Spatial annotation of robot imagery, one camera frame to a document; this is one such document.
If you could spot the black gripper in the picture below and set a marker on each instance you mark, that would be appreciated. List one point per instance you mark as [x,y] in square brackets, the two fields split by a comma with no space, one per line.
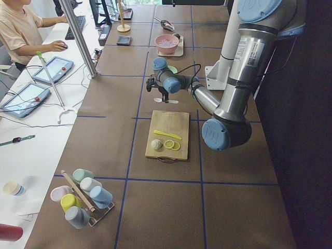
[163,92]

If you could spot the white plastic spoon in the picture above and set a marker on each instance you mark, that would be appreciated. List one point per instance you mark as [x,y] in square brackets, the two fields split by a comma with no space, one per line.
[159,100]

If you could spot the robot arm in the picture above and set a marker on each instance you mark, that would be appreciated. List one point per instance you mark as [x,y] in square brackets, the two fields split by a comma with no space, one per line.
[253,28]

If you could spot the green bowl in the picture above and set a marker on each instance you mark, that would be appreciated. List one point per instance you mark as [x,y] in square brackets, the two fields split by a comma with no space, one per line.
[172,69]

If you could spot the pink bowl of ice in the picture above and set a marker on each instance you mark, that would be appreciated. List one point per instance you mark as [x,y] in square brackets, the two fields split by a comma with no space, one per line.
[166,43]

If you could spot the metal ice scoop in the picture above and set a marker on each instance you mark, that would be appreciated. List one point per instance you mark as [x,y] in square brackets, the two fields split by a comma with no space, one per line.
[165,24]

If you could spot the yellow plastic knife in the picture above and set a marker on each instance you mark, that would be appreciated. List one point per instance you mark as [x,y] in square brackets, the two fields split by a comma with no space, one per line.
[168,134]

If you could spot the wooden cutting board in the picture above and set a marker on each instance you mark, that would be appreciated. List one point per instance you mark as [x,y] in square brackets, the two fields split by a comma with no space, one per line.
[169,122]

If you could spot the beige tray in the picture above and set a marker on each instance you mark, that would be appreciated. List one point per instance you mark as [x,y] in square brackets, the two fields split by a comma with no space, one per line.
[179,50]

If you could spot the upper lemon slice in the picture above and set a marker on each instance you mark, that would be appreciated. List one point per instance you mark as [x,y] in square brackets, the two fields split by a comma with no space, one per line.
[169,144]

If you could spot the lemon slice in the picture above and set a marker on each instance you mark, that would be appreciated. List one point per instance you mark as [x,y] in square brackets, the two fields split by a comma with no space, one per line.
[169,144]
[176,146]

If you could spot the white steamed bun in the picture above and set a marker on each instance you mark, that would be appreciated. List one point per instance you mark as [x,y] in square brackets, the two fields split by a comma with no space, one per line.
[156,144]

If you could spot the lower lemon slice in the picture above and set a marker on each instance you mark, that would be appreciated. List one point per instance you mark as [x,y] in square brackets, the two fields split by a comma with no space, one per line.
[176,146]

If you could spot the folded grey cloth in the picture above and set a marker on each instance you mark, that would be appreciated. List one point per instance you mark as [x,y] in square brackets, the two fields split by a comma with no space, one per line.
[124,40]

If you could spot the wooden mug tree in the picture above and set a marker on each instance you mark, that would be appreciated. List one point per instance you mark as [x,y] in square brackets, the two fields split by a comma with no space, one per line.
[123,28]

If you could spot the upper teach pendant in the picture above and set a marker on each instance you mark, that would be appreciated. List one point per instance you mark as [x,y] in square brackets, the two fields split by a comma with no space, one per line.
[57,68]

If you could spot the teach pendant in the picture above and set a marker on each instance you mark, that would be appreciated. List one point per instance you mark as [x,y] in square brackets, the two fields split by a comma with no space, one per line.
[57,68]
[26,100]

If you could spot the cup rack with cups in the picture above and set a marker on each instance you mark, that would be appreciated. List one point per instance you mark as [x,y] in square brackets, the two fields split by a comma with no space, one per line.
[83,199]

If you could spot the lower teach pendant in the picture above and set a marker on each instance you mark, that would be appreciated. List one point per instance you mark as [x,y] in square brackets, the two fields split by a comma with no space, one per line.
[26,100]

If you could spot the smart watch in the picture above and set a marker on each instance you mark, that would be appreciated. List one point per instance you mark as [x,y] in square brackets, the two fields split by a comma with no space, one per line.
[17,140]

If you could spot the person in beige shirt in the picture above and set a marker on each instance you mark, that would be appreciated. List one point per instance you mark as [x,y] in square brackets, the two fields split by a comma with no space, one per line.
[20,35]

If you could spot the white paper cup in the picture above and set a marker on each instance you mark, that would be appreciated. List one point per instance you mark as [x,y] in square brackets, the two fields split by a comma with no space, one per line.
[13,188]

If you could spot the red bottle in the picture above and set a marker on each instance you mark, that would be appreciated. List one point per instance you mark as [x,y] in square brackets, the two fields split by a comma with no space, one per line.
[10,233]

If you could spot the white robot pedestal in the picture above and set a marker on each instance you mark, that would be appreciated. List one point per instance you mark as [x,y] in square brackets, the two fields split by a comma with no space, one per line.
[217,75]

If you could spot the metal cutting board handle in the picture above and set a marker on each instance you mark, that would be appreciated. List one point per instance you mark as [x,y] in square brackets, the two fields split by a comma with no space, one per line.
[167,160]

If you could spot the aluminium frame post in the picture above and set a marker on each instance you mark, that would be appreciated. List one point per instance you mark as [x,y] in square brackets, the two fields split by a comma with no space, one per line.
[71,19]

